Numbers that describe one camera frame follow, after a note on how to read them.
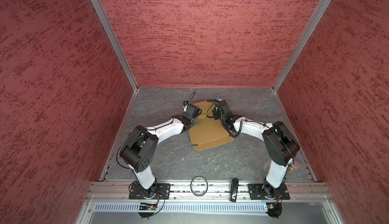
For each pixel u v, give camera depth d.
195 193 0.73
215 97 1.21
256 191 0.74
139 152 0.46
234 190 0.72
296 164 0.74
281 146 0.52
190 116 0.71
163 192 0.74
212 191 0.76
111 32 0.87
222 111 0.72
